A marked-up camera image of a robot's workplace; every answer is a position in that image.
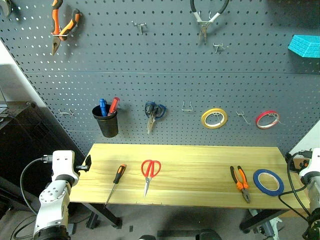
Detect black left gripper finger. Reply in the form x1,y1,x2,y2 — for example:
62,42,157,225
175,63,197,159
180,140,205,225
84,154,93,172

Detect grey metal pegboard wall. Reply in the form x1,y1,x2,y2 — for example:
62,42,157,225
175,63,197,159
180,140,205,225
0,0,320,156

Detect orange black screwdriver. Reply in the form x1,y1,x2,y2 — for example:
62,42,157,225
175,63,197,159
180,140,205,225
104,163,128,207

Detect black cup holder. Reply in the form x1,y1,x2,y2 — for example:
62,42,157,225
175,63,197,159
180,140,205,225
91,104,120,138

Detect black cabinet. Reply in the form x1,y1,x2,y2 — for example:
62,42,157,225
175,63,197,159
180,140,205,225
0,100,86,208

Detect black table leg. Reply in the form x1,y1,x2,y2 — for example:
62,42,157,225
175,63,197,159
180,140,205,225
81,202,123,230
239,209,291,234

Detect blue marker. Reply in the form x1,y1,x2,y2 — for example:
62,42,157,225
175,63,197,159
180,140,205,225
99,98,108,117

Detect blue tape roll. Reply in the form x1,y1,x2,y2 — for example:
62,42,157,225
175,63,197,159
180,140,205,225
252,168,285,197

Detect red tape roll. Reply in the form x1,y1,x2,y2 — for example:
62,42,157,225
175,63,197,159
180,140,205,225
255,110,281,130

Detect orange black combination pliers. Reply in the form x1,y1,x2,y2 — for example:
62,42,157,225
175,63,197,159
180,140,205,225
229,165,252,204

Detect yellow tape roll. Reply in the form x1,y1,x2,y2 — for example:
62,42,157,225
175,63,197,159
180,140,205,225
200,107,229,130

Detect orange black needle-nose pliers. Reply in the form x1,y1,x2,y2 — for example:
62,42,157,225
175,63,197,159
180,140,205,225
51,0,81,57

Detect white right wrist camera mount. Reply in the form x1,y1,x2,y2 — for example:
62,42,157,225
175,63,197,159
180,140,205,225
298,147,320,177

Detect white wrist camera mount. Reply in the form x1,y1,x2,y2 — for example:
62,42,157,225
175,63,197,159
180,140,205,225
50,150,80,181
298,147,320,177

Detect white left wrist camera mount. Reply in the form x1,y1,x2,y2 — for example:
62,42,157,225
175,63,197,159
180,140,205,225
50,150,80,181

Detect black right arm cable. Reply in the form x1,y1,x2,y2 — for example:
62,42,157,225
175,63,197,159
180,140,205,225
278,151,313,222

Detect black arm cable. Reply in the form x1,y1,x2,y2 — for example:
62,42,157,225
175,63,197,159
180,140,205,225
278,151,313,222
19,155,53,216

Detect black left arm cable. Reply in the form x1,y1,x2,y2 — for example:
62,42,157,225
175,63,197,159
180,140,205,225
19,155,53,216

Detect red handled scissors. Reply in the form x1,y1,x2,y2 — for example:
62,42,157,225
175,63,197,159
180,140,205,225
140,159,162,200

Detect blue handled scissors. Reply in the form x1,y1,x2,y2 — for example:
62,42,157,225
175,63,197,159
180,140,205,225
144,100,167,135

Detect black white handled pliers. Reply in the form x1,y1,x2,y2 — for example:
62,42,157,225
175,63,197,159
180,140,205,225
189,0,230,45

